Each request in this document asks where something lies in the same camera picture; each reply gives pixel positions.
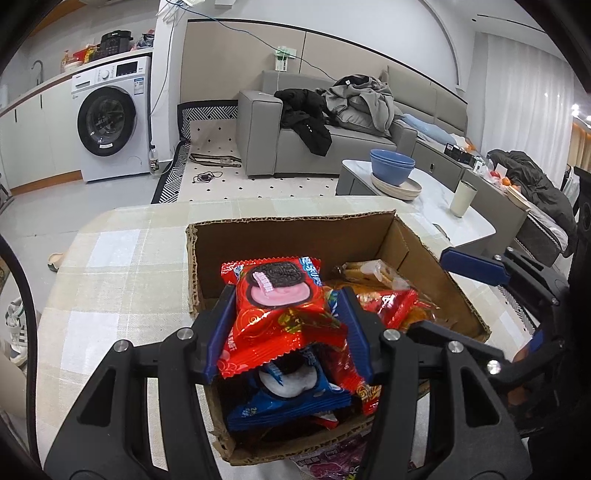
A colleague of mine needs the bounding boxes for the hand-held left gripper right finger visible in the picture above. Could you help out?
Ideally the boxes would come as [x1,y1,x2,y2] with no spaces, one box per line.
[338,285,534,480]

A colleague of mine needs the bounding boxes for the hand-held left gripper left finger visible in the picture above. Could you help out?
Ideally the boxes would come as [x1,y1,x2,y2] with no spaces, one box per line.
[44,284,239,480]

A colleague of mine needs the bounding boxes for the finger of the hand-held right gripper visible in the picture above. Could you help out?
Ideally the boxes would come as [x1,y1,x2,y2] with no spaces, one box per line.
[406,320,555,385]
[438,247,562,308]

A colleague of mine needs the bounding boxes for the plain red snack packet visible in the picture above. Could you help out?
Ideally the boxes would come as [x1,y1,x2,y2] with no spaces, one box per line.
[323,286,437,334]

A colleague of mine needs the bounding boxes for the red cookie packet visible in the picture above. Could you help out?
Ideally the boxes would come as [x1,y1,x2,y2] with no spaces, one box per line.
[216,257,384,416]

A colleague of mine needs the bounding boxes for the orange cake packet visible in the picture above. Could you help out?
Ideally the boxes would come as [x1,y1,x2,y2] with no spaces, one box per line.
[330,260,410,301]

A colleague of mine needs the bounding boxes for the blue cookie packet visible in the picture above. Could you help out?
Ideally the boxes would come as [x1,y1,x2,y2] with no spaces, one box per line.
[225,348,354,433]

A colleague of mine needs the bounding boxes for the brown cardboard box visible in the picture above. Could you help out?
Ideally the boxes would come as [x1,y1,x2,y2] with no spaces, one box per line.
[185,210,491,466]

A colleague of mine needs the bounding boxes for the purple snack packet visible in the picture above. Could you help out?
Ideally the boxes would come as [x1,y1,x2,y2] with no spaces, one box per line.
[288,431,384,480]

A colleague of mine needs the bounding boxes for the person's right hand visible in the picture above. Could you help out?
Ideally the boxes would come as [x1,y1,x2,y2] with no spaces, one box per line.
[507,346,539,408]

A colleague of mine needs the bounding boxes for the beige cup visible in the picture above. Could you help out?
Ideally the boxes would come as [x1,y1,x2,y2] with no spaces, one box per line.
[451,180,479,218]

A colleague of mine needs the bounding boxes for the white marble coffee table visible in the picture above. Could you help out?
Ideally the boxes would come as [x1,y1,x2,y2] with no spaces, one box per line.
[336,158,498,248]

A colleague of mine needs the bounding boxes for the dark padded jacket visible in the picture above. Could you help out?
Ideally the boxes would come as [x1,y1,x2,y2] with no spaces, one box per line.
[487,150,578,241]

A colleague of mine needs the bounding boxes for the beige plates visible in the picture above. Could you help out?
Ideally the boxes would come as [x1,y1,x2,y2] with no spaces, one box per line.
[370,173,424,202]

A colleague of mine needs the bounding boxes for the small black box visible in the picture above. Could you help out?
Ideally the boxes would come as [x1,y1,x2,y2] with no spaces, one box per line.
[444,143,476,165]

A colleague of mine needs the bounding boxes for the blue bowls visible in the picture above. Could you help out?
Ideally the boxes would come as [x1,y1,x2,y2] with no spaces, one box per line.
[369,148,417,186]

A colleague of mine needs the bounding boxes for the light blue pillow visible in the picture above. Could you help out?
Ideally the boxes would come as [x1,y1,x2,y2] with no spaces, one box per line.
[402,114,456,144]

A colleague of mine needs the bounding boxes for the grey clothes pile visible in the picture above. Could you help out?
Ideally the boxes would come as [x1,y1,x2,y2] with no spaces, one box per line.
[321,76,405,137]

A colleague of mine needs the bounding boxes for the white sneakers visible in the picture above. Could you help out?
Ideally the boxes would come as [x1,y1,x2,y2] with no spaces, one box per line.
[4,298,40,368]

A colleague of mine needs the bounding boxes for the grey sofa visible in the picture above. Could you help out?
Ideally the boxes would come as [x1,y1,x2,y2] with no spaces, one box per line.
[238,65,470,179]

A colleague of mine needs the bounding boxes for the black jacket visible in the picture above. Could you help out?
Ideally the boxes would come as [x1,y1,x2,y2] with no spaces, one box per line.
[274,88,334,157]

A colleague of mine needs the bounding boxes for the black and white patterned rug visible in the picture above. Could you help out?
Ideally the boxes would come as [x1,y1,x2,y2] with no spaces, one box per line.
[151,99,343,206]

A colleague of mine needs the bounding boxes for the white washing machine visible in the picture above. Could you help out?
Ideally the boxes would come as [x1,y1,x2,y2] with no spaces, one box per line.
[71,55,156,184]

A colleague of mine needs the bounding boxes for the white kitchen counter cabinet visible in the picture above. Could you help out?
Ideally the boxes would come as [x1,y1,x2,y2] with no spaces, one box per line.
[0,69,84,195]

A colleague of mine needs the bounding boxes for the black pressure cooker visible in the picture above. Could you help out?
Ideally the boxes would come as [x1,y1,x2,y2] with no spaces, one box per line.
[99,30,135,59]

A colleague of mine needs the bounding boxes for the black cable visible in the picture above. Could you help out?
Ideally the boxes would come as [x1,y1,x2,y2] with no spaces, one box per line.
[0,233,43,462]

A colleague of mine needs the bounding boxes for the wall power strip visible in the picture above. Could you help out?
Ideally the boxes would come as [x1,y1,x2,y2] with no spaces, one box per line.
[272,45,299,73]

